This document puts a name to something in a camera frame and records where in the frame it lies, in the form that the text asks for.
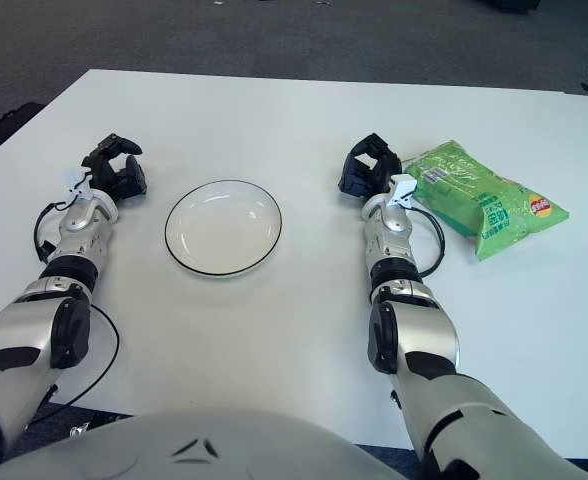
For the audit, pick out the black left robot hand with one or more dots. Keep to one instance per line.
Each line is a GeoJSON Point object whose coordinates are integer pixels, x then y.
{"type": "Point", "coordinates": [124, 182]}

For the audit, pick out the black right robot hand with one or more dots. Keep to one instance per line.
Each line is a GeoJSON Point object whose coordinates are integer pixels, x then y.
{"type": "Point", "coordinates": [361, 177]}

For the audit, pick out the green snack chip bag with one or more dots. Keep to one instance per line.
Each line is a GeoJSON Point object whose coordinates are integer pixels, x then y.
{"type": "Point", "coordinates": [474, 195]}

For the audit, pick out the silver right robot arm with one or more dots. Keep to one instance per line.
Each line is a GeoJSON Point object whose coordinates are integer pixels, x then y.
{"type": "Point", "coordinates": [419, 330]}

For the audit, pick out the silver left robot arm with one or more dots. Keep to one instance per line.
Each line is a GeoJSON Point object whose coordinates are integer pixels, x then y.
{"type": "Point", "coordinates": [24, 320]}

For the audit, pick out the white plate with black rim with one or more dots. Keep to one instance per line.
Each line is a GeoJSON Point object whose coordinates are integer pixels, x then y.
{"type": "Point", "coordinates": [224, 230]}

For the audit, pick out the black backpack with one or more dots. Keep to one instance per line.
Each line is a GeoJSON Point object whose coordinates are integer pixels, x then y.
{"type": "Point", "coordinates": [14, 120]}

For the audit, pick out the black bulky floor item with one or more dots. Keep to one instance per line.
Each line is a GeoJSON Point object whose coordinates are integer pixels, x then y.
{"type": "Point", "coordinates": [516, 5]}

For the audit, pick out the white robot torso shell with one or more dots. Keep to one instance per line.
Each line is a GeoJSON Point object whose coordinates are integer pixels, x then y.
{"type": "Point", "coordinates": [124, 450]}

